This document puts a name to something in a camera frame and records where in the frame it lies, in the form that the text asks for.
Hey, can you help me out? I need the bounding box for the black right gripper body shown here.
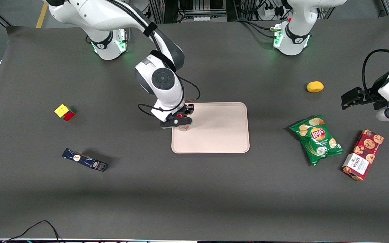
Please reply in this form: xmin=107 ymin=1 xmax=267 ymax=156
xmin=171 ymin=104 xmax=195 ymax=119

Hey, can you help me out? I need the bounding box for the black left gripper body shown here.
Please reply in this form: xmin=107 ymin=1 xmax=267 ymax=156
xmin=359 ymin=88 xmax=388 ymax=110

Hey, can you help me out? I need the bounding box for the red coke bottle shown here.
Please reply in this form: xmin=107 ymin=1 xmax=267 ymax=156
xmin=178 ymin=114 xmax=190 ymax=131

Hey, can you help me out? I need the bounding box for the pale pink plastic tray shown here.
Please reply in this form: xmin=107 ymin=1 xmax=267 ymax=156
xmin=171 ymin=102 xmax=250 ymax=154

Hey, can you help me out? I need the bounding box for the yellow lemon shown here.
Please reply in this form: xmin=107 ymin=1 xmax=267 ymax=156
xmin=306 ymin=81 xmax=325 ymax=93

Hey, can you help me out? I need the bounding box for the green Lay's chips bag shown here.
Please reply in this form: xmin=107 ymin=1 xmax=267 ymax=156
xmin=289 ymin=115 xmax=345 ymax=167

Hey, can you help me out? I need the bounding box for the red Walkers cookie box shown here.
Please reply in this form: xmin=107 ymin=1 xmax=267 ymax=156
xmin=341 ymin=129 xmax=384 ymax=182

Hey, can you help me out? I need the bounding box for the dark grey table mat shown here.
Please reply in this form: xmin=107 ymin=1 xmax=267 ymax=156
xmin=0 ymin=20 xmax=389 ymax=242

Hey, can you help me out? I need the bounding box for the dark blue snack box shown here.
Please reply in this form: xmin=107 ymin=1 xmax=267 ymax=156
xmin=62 ymin=148 xmax=108 ymax=172

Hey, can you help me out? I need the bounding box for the colourful puzzle cube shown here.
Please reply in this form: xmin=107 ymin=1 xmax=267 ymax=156
xmin=54 ymin=104 xmax=76 ymax=122

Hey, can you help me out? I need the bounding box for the white power strip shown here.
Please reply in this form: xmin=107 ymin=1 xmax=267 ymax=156
xmin=264 ymin=0 xmax=284 ymax=17

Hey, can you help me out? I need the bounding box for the yellow floor tape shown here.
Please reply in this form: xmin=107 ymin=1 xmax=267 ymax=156
xmin=36 ymin=3 xmax=48 ymax=28

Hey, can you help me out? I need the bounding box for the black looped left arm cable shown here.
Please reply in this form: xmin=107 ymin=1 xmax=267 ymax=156
xmin=362 ymin=49 xmax=389 ymax=91

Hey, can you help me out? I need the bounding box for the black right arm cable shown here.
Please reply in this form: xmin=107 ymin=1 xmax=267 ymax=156
xmin=107 ymin=0 xmax=201 ymax=117

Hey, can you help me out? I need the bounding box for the black equipment rack frame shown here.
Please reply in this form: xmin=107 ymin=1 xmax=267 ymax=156
xmin=149 ymin=0 xmax=242 ymax=23

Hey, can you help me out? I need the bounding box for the black base cable bundle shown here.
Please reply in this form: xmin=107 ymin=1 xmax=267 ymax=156
xmin=237 ymin=19 xmax=283 ymax=39

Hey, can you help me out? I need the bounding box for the black cable at table edge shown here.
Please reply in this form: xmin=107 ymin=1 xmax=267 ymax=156
xmin=4 ymin=220 xmax=61 ymax=243

